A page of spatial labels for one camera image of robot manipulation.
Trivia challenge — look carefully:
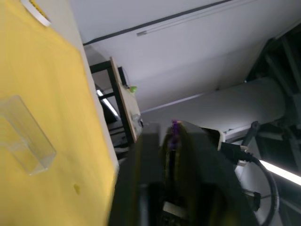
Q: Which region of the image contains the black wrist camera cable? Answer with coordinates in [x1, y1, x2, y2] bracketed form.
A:
[220, 141, 281, 226]

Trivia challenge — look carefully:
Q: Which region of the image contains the large white cylinder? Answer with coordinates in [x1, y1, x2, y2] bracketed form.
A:
[141, 77, 288, 143]

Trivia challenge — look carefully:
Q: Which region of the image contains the wooden board table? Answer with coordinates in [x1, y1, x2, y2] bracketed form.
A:
[110, 56, 142, 143]

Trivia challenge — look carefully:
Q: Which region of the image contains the white strip light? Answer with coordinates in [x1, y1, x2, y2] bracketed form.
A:
[258, 159, 301, 187]

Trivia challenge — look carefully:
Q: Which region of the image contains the clear plastic fuse box cover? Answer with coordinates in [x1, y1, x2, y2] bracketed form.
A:
[0, 95, 57, 176]

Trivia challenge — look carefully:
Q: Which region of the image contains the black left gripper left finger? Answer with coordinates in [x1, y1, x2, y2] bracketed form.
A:
[107, 124, 166, 226]

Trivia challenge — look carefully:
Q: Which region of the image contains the black metal shelf frame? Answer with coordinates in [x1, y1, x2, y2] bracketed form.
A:
[89, 59, 134, 151]

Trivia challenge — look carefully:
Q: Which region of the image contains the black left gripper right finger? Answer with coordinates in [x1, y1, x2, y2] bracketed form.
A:
[163, 120, 257, 226]

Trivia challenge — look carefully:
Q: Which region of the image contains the dark metal frame structure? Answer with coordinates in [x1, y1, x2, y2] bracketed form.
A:
[244, 22, 301, 170]

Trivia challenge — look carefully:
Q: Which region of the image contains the white fuse box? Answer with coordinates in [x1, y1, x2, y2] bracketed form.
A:
[20, 0, 52, 27]

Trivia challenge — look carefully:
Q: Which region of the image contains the yellow table mat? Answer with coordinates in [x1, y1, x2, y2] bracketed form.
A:
[0, 0, 119, 226]

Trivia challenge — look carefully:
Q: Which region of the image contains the small purple fuse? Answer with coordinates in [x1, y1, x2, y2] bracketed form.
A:
[171, 119, 182, 150]

